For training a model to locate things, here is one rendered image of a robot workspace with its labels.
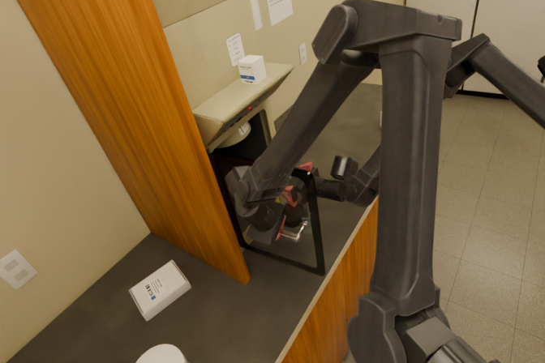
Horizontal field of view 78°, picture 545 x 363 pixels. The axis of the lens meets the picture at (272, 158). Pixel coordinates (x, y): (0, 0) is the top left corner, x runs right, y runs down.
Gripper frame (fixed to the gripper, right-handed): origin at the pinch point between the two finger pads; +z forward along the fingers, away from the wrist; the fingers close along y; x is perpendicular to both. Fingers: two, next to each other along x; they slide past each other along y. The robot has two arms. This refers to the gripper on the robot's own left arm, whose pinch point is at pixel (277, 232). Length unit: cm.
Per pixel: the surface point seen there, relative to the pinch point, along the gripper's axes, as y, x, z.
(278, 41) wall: -102, -56, 34
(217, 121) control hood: -15.0, -12.1, -26.7
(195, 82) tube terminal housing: -23.3, -21.8, -29.6
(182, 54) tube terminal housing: -25.3, -21.9, -36.8
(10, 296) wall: 44, -69, -8
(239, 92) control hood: -27.1, -14.6, -21.7
